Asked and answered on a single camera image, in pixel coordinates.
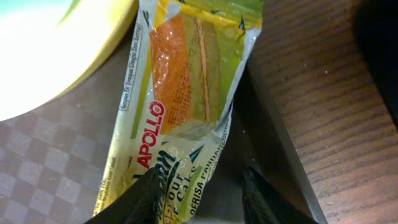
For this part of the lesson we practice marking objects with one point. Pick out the yellow plate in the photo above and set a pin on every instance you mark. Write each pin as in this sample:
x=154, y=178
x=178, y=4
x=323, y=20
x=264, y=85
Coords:
x=50, y=47

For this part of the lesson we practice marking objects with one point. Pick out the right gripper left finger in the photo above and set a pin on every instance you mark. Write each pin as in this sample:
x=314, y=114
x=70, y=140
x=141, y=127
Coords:
x=137, y=205

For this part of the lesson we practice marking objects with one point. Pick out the dark brown serving tray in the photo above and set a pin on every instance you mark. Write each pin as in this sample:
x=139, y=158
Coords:
x=53, y=157

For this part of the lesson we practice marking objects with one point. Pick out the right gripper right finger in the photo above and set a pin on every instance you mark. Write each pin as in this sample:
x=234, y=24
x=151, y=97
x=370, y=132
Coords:
x=262, y=204

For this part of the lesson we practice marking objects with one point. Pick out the yellow green snack wrapper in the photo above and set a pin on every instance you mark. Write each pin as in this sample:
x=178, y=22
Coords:
x=185, y=64

